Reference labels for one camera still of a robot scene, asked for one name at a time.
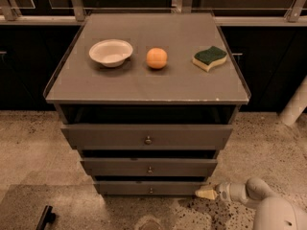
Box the white bowl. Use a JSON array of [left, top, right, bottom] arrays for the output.
[[89, 39, 133, 68]]

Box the grey drawer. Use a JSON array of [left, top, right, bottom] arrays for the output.
[[81, 158, 217, 176], [61, 124, 232, 150], [94, 176, 206, 196]]

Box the orange fruit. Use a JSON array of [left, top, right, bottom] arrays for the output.
[[146, 48, 168, 69]]

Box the green yellow sponge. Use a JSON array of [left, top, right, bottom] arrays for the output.
[[192, 46, 227, 72]]

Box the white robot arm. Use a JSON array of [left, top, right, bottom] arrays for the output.
[[195, 177, 307, 230]]

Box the black object on floor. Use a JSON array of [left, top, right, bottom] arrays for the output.
[[36, 205, 56, 230]]

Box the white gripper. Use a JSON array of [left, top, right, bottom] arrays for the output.
[[196, 182, 248, 203]]

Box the grey drawer cabinet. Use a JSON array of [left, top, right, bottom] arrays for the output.
[[43, 12, 251, 196]]

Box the metal railing frame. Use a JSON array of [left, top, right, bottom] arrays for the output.
[[0, 0, 307, 26]]

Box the grey middle drawer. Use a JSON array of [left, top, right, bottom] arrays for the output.
[[81, 158, 217, 176]]

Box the grey bottom drawer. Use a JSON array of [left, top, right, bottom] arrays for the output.
[[94, 176, 206, 196]]

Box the grey top drawer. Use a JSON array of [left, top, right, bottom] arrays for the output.
[[61, 124, 232, 150]]

